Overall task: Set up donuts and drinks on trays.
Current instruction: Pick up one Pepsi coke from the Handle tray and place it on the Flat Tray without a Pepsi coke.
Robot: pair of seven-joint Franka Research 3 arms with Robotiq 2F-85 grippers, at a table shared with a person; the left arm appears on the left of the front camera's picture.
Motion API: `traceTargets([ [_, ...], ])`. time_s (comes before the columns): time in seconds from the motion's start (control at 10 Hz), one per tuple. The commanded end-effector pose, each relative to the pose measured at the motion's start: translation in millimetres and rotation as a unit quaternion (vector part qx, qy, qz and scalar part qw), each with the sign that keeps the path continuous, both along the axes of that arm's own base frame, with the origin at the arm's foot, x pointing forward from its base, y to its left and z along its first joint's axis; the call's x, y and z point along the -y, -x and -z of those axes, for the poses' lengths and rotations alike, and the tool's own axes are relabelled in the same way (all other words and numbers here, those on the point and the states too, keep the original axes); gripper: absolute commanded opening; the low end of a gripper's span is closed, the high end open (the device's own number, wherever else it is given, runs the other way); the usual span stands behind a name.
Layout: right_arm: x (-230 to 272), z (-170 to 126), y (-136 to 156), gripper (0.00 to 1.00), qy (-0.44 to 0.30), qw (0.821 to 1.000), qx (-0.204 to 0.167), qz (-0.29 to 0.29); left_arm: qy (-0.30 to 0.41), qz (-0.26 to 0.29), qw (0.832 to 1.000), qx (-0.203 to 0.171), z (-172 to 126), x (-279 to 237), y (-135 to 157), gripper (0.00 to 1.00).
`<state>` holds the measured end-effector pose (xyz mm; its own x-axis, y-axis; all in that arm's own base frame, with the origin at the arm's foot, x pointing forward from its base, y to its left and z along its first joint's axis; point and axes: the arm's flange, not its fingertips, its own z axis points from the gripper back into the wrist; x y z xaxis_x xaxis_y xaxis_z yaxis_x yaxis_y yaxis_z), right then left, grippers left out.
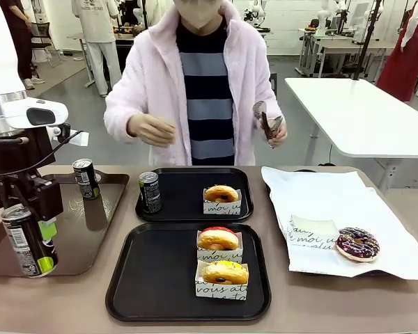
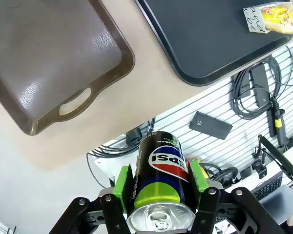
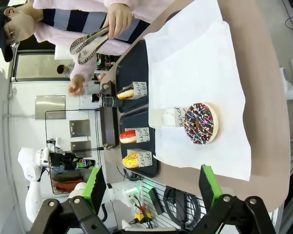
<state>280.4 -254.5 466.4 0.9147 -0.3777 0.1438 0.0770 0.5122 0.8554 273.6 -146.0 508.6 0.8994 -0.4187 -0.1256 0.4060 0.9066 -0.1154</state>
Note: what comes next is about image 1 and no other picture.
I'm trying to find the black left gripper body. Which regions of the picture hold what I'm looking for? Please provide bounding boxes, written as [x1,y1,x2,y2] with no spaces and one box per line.
[0,129,57,210]

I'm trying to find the black green drink can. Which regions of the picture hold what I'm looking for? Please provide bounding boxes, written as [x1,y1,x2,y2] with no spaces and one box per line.
[72,158,101,201]
[138,170,162,214]
[1,204,59,279]

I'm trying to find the plain glazed donut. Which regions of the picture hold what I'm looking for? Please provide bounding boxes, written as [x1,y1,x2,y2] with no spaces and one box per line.
[203,184,240,204]

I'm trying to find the red iced donut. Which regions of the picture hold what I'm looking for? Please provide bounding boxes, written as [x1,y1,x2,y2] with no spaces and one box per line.
[196,226,240,252]

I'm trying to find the red topped donut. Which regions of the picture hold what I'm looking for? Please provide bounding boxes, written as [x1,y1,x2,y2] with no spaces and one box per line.
[196,232,244,264]

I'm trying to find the yellow iced donut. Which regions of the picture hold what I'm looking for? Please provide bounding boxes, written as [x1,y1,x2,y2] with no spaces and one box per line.
[201,260,249,286]

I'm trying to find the metal serving tongs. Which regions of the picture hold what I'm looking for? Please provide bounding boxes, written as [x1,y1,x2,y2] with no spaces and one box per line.
[252,100,285,149]

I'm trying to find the person's left forearm pink sleeve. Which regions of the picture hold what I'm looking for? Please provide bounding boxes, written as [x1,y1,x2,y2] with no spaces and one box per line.
[252,79,280,121]

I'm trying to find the person's right forearm pink sleeve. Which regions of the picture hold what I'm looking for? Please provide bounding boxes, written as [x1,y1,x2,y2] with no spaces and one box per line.
[103,93,144,143]

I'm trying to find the person's right hand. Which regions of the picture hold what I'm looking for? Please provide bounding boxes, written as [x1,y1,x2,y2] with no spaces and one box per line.
[126,113,177,148]

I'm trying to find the person's left hand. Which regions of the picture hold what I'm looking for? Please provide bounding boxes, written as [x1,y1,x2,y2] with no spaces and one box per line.
[264,119,288,150]

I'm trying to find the brown plastic tray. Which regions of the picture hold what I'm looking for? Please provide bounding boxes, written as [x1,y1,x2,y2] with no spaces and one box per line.
[0,173,130,278]

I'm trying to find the person in dark clothes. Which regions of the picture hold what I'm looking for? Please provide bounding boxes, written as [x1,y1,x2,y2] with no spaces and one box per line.
[0,0,47,91]

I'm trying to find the black office chair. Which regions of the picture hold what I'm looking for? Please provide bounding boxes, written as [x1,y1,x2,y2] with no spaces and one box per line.
[30,21,62,67]

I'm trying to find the person in white clothes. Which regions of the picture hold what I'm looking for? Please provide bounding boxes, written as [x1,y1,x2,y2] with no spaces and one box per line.
[71,0,123,98]

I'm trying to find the black table with colourful items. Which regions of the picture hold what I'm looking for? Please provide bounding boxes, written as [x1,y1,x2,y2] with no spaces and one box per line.
[114,24,144,70]

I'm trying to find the person in pink fleece jacket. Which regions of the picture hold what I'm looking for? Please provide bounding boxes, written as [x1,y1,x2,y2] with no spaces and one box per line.
[103,0,280,167]

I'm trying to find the empty white printed paper box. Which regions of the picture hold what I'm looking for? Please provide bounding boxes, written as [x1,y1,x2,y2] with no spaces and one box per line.
[286,214,340,251]

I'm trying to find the white paper sheet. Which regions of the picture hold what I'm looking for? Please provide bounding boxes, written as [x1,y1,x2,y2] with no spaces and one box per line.
[261,166,418,281]

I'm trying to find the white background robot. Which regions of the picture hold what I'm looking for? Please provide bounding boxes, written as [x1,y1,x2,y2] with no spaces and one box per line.
[242,0,268,28]

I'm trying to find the chocolate sprinkled donut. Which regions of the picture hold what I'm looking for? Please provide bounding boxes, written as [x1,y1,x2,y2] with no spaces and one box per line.
[334,226,381,263]

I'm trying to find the white side table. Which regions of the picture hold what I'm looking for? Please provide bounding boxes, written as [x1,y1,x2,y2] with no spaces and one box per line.
[284,77,418,191]

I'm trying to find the grey workbench table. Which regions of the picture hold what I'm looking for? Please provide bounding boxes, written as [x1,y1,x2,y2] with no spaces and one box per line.
[298,28,398,79]

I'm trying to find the black vertical pole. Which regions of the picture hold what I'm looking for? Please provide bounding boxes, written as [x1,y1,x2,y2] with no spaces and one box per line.
[354,0,385,81]

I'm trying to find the red dress on mannequin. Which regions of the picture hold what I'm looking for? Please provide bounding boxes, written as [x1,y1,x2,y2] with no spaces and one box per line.
[376,1,418,103]

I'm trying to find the thin black left wrist cable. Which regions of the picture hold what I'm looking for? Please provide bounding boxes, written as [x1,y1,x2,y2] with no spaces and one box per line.
[0,129,84,180]

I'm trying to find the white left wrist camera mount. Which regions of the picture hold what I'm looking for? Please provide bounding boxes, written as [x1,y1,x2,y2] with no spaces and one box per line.
[50,122,91,148]

